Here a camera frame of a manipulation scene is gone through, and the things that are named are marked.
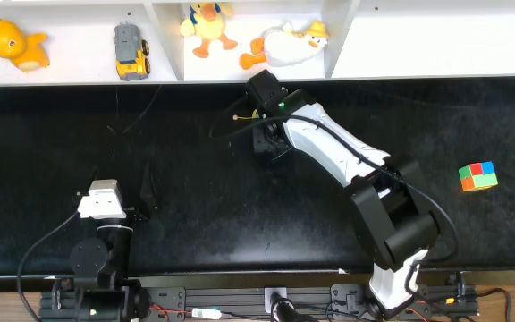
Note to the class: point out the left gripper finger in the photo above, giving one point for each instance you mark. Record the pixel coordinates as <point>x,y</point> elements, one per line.
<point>149,190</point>

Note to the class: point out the yellow rattle drum toy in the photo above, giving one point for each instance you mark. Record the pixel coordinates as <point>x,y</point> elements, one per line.
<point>253,116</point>

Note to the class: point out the many-coloured puzzle cube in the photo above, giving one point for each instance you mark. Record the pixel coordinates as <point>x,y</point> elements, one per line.
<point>478,176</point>

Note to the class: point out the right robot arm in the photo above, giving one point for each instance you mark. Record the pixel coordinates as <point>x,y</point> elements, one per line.
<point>329,143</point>

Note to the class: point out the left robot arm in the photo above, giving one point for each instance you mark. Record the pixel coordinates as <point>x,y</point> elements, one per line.
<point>114,246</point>

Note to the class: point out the grey and yellow toy truck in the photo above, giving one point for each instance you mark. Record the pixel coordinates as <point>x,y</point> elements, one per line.
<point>131,53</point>

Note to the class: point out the yellow plush duck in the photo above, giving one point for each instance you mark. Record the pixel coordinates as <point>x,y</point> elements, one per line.
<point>208,27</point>

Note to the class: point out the yellow rubber duck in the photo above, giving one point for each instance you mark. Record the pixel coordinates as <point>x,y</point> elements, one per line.
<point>16,44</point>

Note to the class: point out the white plush duck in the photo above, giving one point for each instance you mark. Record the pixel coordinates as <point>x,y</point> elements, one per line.
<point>289,47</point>

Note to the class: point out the white shelf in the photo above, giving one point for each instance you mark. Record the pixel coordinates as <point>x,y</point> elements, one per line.
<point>418,44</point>

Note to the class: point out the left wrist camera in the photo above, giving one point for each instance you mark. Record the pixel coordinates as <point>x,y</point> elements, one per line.
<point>102,201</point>

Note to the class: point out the mounting rail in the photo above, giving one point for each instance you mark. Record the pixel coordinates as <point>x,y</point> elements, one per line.
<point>239,302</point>

